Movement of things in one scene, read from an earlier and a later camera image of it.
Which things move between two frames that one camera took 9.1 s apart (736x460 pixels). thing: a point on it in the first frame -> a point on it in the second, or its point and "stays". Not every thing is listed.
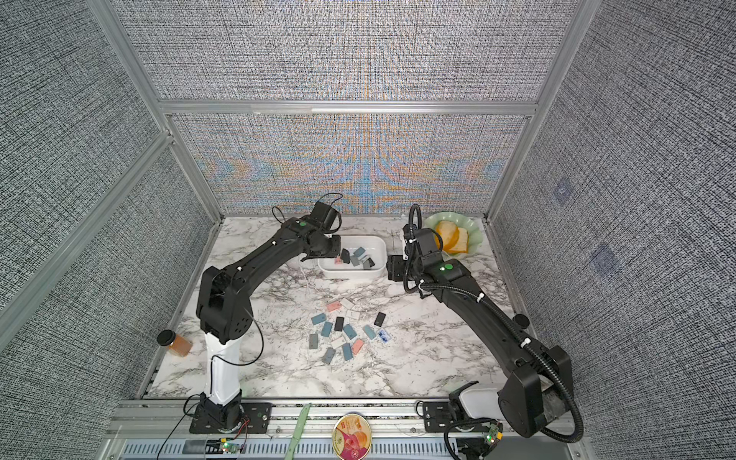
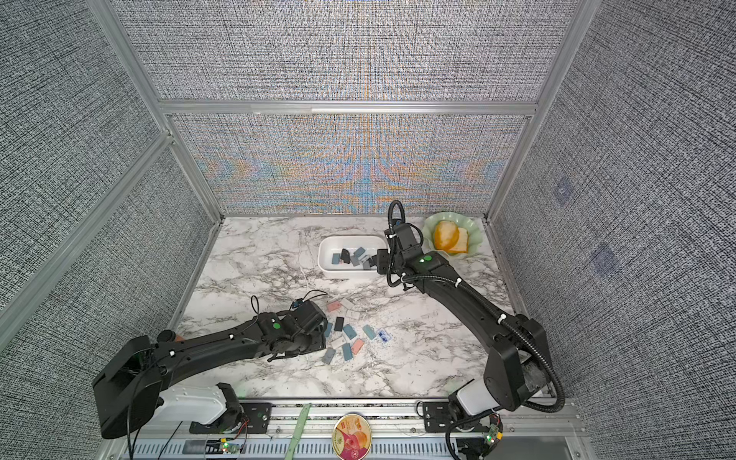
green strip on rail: (301, 424) stays
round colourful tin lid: (352, 437) stays
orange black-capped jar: (177, 344) stays
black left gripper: (336, 251) -> (320, 342)
